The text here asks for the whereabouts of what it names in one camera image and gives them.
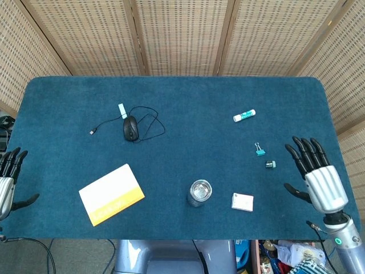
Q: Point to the white yellow Lexicon book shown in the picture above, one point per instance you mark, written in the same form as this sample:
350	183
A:
111	195

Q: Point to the teal binder clip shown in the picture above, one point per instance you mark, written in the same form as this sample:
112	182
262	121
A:
259	152

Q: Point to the pile of bags and packages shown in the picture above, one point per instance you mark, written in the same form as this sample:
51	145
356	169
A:
291	257

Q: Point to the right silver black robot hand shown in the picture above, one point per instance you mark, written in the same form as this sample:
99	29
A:
326	188

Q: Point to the woven folding screen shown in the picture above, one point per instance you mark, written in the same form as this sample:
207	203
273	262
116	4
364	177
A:
182	34

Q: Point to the clear glass jar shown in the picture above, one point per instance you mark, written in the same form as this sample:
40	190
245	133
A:
194	203

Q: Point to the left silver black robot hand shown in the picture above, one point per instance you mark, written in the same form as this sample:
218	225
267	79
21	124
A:
5	191

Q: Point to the black computer mouse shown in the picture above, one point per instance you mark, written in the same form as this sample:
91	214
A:
131	129

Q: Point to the blue table cloth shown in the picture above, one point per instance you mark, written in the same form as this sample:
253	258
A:
182	97

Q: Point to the blue box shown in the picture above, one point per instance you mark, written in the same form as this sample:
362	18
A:
242	254

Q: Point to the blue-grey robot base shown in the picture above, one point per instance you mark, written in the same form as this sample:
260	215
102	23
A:
159	257

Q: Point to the pink tissue pack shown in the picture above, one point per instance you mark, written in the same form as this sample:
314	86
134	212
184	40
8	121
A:
242	202

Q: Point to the small white eraser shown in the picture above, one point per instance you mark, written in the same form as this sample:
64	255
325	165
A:
122	110

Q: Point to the white green glue stick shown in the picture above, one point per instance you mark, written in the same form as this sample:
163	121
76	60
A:
244	116

